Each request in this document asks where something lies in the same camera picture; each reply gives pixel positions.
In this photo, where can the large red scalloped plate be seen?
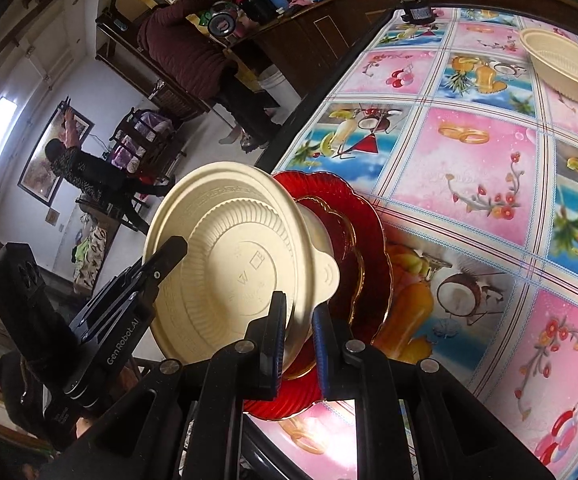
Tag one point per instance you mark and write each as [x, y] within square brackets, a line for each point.
[371, 260]

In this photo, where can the patterned cloth pile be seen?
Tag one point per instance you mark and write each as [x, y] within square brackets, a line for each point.
[91, 255]

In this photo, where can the cream plastic bowl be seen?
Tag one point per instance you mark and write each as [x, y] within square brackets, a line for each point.
[229, 270]
[564, 67]

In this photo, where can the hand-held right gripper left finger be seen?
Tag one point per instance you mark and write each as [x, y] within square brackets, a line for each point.
[276, 340]

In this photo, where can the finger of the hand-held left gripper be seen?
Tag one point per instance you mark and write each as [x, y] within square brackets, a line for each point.
[164, 260]

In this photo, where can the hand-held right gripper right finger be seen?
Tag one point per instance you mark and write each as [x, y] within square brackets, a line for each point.
[323, 355]

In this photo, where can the pink cloth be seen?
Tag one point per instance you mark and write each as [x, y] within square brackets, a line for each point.
[300, 4]

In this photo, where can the small red gold-rimmed plate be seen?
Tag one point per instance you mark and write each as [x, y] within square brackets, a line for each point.
[341, 255]

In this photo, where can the wooden cabinet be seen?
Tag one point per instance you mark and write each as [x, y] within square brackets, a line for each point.
[319, 45]

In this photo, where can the white plastic bucket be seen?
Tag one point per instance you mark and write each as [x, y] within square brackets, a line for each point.
[271, 82]

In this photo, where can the black power adapter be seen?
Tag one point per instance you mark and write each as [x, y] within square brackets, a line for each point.
[419, 10]

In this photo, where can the wooden chair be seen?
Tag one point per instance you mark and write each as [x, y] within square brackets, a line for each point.
[139, 140]

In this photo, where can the framed wall picture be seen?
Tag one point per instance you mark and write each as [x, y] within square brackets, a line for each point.
[39, 175]

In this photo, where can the printed fruit floral tablecloth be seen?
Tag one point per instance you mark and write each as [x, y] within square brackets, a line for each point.
[479, 170]

